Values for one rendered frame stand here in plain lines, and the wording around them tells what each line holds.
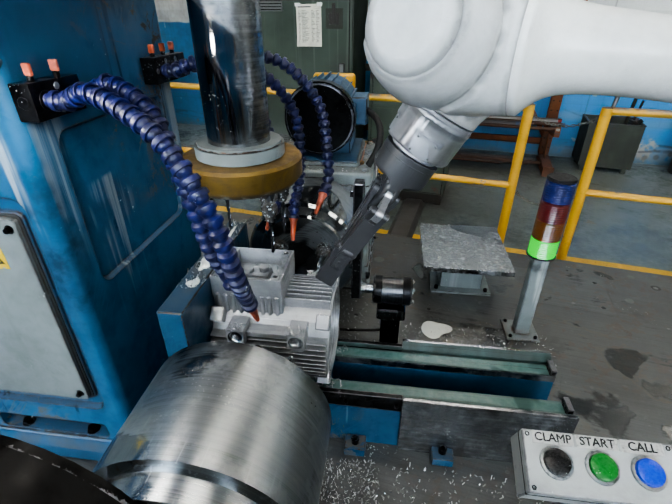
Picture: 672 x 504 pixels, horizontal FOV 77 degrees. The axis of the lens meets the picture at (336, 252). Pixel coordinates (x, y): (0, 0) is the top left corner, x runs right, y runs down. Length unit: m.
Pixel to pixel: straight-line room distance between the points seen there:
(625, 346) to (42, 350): 1.23
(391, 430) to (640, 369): 0.63
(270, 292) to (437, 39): 0.50
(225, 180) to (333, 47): 3.21
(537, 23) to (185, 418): 0.45
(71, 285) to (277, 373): 0.31
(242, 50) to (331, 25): 3.16
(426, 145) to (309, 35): 3.33
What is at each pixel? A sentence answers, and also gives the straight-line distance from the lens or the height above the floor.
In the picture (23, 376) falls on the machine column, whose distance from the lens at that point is 0.85.
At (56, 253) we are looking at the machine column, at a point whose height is 1.25.
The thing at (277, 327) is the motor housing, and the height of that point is 1.06.
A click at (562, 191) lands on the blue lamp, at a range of 0.99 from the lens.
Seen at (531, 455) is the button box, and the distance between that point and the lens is 0.60.
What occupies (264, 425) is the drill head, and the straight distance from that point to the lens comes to 0.48.
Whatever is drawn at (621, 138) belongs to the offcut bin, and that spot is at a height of 0.38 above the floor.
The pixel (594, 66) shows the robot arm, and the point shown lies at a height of 1.49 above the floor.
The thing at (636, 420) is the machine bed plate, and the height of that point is 0.80.
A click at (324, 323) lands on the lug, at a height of 1.08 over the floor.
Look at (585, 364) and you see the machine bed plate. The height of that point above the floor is 0.80.
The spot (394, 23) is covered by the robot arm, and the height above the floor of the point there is 1.51.
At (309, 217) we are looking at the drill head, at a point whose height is 1.14.
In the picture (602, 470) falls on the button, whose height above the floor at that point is 1.07.
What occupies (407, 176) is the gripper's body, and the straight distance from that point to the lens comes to 0.53.
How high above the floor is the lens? 1.52
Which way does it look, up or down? 30 degrees down
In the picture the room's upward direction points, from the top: straight up
